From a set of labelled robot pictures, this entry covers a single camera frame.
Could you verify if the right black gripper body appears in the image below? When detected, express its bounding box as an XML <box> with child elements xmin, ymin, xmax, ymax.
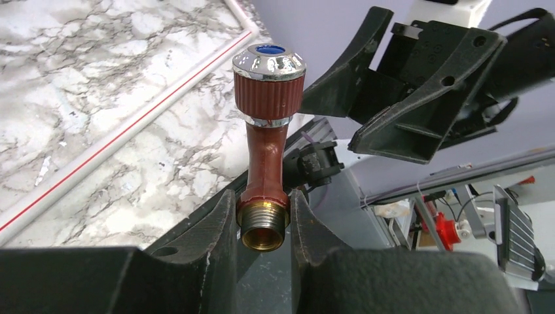
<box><xmin>348</xmin><ymin>19</ymin><xmax>554</xmax><ymax>150</ymax></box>

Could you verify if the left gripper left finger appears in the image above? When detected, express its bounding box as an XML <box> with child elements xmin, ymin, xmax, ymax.
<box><xmin>1</xmin><ymin>190</ymin><xmax>236</xmax><ymax>313</ymax></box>

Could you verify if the white PVC pipe frame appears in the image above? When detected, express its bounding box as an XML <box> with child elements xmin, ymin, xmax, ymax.
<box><xmin>1</xmin><ymin>1</ymin><xmax>259</xmax><ymax>245</ymax></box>

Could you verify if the brown water faucet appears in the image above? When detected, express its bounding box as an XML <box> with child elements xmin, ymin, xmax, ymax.
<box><xmin>232</xmin><ymin>43</ymin><xmax>307</xmax><ymax>253</ymax></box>

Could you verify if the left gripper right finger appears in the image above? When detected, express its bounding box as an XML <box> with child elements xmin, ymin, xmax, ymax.
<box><xmin>291</xmin><ymin>190</ymin><xmax>520</xmax><ymax>313</ymax></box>

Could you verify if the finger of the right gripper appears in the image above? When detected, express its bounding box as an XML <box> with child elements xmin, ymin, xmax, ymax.
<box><xmin>348</xmin><ymin>28</ymin><xmax>507</xmax><ymax>164</ymax></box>
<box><xmin>299</xmin><ymin>7</ymin><xmax>393</xmax><ymax>117</ymax></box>

